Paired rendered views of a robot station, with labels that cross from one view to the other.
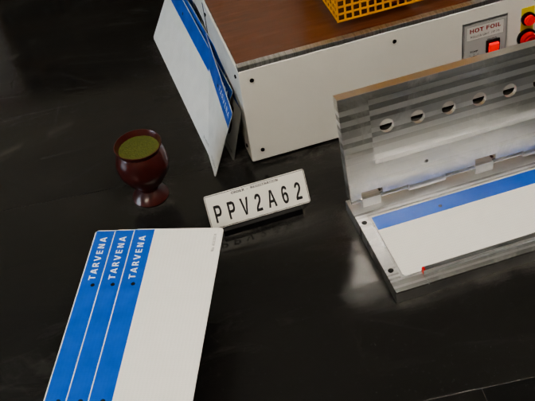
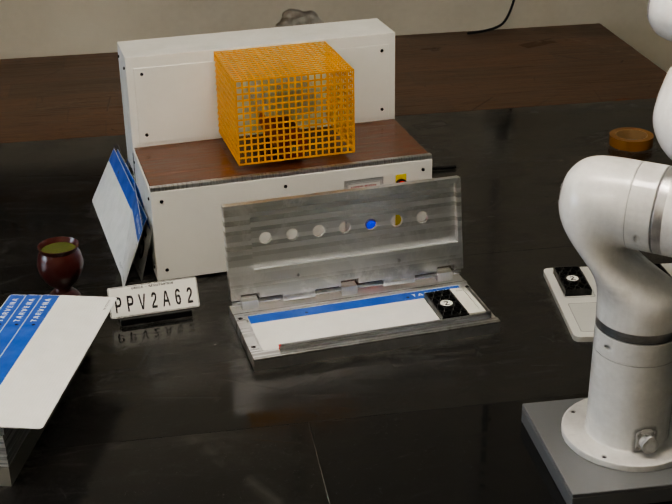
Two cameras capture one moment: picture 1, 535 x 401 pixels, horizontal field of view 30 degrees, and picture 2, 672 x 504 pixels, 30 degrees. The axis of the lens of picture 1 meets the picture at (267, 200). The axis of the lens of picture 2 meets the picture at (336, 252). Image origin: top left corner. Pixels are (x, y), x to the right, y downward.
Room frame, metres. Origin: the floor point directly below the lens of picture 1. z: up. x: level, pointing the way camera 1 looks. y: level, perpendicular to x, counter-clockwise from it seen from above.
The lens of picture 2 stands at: (-0.89, -0.14, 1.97)
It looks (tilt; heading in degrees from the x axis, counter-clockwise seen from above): 25 degrees down; 355
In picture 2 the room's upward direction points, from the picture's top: 1 degrees counter-clockwise
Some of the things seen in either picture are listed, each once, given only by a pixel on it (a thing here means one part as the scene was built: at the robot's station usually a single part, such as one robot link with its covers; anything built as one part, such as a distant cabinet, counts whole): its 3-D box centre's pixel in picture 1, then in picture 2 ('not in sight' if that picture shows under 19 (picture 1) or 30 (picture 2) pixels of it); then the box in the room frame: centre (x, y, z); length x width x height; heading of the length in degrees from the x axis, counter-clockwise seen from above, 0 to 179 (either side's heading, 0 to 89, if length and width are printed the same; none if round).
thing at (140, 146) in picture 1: (144, 170); (61, 272); (1.22, 0.19, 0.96); 0.09 x 0.09 x 0.11
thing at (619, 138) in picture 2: not in sight; (631, 139); (1.87, -1.10, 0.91); 0.10 x 0.10 x 0.02
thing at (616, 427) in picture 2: not in sight; (632, 380); (0.62, -0.69, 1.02); 0.19 x 0.19 x 0.18
